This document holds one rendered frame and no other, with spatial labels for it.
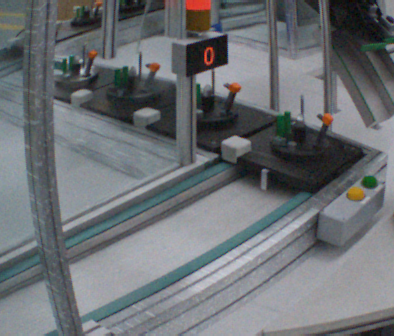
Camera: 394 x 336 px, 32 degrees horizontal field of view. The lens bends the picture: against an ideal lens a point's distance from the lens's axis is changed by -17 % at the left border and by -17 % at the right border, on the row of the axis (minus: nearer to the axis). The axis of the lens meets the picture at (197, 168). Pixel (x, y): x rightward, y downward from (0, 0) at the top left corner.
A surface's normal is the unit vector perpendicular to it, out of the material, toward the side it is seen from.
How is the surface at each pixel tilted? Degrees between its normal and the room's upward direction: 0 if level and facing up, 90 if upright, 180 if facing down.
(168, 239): 0
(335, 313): 0
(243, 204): 0
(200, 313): 90
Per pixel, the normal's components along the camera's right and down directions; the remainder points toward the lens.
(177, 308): 0.75, 0.29
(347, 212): 0.00, -0.90
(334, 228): -0.66, 0.33
